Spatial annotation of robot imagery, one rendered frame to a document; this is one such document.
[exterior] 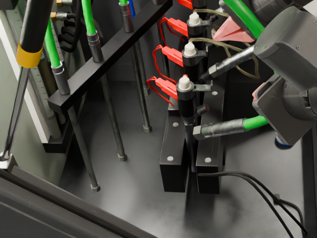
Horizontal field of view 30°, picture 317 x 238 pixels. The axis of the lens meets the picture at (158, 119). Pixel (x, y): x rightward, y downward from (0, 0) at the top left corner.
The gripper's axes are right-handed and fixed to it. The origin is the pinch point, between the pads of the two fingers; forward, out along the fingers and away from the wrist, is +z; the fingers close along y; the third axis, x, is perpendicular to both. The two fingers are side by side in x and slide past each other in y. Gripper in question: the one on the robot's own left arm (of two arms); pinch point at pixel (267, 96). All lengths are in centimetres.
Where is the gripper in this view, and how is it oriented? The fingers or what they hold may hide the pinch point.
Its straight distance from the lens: 75.1
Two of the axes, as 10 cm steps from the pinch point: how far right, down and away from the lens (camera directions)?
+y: -7.2, 6.7, -1.9
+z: -2.7, -0.2, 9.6
